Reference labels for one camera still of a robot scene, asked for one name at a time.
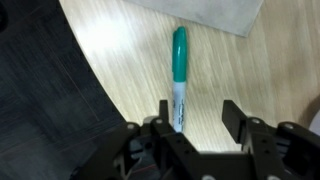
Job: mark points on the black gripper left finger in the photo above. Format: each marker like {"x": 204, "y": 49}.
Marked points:
{"x": 156, "y": 146}

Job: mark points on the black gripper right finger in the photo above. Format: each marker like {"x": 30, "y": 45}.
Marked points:
{"x": 266, "y": 146}

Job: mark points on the green capped white marker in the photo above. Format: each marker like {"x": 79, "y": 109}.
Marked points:
{"x": 179, "y": 60}

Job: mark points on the brown paper napkin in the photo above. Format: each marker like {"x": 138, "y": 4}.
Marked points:
{"x": 206, "y": 13}

